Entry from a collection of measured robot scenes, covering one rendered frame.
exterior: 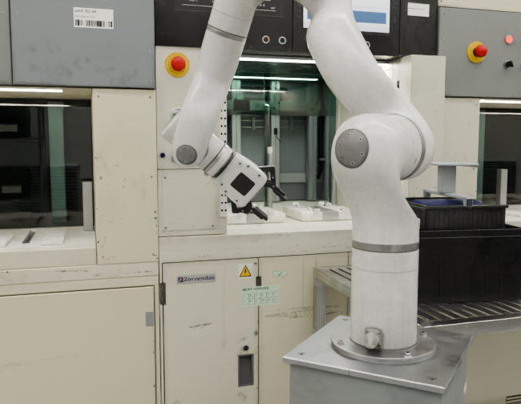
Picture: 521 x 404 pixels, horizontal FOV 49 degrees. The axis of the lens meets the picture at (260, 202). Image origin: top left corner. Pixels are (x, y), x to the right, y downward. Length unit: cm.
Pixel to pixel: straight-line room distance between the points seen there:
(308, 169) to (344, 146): 169
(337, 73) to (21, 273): 101
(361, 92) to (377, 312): 39
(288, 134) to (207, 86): 141
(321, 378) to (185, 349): 77
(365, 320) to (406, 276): 11
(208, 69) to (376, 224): 53
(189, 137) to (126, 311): 62
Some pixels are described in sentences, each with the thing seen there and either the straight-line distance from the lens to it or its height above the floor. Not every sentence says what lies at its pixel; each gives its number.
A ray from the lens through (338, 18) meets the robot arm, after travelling 111.
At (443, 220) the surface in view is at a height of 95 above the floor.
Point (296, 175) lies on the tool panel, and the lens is 267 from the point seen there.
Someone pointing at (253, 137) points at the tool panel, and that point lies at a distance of 262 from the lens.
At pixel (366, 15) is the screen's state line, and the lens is 185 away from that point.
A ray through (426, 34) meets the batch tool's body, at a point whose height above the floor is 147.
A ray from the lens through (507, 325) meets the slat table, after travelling 137.
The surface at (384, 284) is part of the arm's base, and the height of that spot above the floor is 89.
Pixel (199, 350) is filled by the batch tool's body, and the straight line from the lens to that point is 175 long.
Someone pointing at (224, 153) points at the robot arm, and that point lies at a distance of 135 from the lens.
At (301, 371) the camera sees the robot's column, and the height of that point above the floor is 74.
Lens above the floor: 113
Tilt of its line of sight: 6 degrees down
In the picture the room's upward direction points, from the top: straight up
